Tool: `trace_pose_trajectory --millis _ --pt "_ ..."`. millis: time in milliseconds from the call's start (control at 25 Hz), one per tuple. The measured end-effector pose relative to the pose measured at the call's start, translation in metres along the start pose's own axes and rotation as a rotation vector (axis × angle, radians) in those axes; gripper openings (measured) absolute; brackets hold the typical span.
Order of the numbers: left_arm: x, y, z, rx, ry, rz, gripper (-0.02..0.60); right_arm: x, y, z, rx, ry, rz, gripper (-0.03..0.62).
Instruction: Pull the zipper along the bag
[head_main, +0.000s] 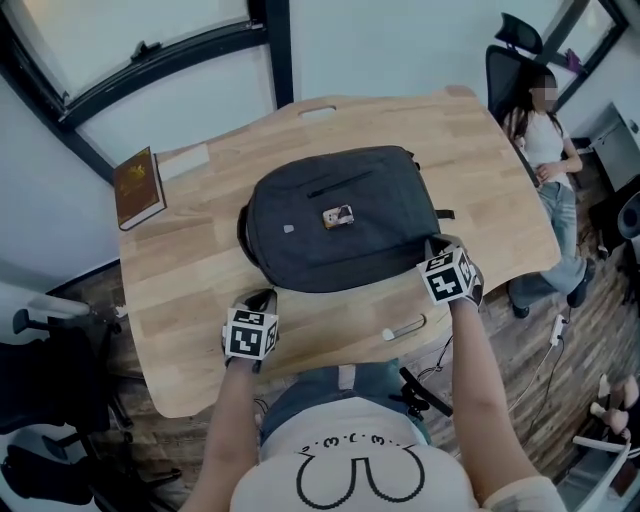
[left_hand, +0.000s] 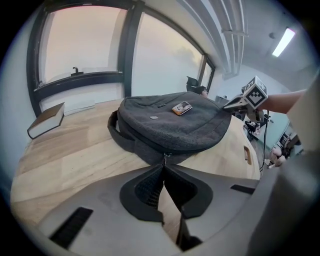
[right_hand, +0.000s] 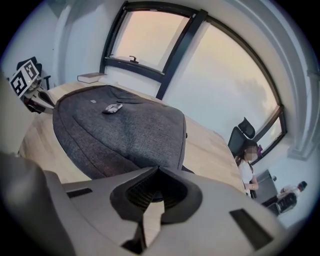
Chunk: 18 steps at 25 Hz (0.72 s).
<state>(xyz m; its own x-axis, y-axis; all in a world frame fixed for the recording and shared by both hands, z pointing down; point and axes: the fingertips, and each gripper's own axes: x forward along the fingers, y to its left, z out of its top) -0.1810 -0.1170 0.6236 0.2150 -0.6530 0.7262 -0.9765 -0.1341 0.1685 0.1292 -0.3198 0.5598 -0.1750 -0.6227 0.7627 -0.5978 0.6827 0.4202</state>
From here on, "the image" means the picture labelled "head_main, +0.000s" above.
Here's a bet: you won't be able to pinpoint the brown hardcover book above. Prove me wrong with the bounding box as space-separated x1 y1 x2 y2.
111 145 168 233

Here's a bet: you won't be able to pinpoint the grey metal table handle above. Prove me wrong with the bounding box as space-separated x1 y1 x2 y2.
381 313 428 343

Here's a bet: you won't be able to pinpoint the small phone with picture case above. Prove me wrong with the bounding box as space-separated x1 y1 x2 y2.
321 204 358 231

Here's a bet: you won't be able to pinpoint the black armrest office chair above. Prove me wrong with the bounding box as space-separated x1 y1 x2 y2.
0 279 183 512

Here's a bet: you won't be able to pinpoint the person's left forearm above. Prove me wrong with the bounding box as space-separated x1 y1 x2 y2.
198 358 262 512

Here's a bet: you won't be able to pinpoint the dark grey backpack bag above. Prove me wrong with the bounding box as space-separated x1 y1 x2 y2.
236 144 457 294

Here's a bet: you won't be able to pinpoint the grey cabinet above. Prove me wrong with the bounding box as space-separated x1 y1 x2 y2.
593 101 640 193

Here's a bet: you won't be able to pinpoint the black window frame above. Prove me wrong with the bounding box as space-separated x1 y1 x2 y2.
0 0 296 187

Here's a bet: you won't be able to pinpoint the person's blue denim shorts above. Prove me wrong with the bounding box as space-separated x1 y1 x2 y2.
258 357 432 451

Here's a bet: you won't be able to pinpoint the black strap with buckle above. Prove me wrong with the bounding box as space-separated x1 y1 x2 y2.
392 366 455 420

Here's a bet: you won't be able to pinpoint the black power cable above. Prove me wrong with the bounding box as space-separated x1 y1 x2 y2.
519 337 566 441

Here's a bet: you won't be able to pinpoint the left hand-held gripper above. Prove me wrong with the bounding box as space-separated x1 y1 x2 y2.
221 288 280 374

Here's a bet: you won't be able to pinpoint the person's right forearm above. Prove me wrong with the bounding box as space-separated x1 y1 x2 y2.
446 298 542 512

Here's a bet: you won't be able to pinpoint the white paper sheet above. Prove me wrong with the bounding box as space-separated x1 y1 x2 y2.
156 141 211 182

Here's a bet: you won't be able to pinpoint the white metal rack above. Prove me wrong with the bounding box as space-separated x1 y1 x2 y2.
571 433 640 503

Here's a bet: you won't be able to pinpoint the person's white printed shirt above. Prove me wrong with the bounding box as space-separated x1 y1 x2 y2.
228 393 569 512

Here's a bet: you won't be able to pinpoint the white power strip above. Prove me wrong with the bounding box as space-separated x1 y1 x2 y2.
548 314 570 347

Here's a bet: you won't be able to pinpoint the black mesh office chair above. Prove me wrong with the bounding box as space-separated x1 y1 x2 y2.
484 11 587 192

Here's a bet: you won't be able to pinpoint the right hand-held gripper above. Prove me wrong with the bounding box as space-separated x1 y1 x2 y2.
416 233 486 309

